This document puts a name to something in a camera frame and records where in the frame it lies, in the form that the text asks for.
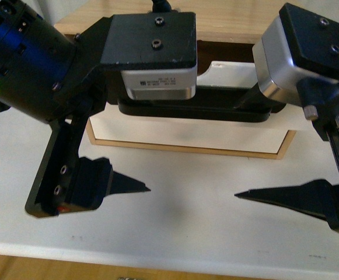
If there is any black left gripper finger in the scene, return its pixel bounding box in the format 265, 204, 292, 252
106, 172, 151, 196

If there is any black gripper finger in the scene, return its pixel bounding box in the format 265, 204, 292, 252
235, 179, 335, 222

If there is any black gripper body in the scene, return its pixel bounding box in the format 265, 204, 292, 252
25, 17, 113, 218

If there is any white drawer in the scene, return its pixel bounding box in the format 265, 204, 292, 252
86, 104, 313, 159
197, 61, 257, 89

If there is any wooden drawer cabinet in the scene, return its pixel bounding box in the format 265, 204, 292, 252
54, 0, 339, 161

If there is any black upper drawer handle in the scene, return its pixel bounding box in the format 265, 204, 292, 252
117, 85, 286, 123

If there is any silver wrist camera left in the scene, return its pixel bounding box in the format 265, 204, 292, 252
101, 12, 197, 101

